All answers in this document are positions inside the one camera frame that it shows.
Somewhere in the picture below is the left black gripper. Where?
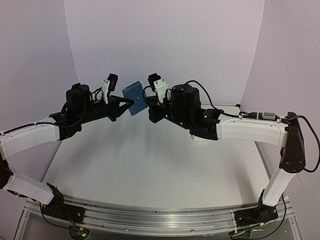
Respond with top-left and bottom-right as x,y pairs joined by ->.
76,95 -> 134,125

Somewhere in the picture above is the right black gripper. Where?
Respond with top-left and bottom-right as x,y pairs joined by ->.
145,95 -> 191,130

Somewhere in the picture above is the blue card holder wallet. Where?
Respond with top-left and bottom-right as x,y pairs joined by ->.
122,81 -> 148,116

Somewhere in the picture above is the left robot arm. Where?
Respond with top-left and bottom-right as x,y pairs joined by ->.
0,83 -> 134,218

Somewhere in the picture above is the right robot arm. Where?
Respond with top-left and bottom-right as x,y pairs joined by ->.
142,83 -> 306,207

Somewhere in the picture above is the white plastic tray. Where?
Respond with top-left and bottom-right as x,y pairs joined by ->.
191,135 -> 207,142

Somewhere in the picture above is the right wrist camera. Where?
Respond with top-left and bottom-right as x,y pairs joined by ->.
148,73 -> 172,104

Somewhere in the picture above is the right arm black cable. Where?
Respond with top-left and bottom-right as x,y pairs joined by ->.
184,79 -> 320,173

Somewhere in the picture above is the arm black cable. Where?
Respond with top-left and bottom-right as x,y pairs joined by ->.
184,79 -> 320,173
36,197 -> 73,227

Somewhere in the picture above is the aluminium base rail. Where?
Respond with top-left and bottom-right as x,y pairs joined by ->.
14,195 -> 302,240

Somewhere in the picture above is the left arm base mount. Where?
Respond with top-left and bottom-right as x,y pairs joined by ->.
40,183 -> 85,224

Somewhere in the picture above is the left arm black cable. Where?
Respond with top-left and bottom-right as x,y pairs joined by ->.
36,197 -> 73,227

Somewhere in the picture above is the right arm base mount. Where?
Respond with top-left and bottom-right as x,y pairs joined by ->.
234,192 -> 278,227

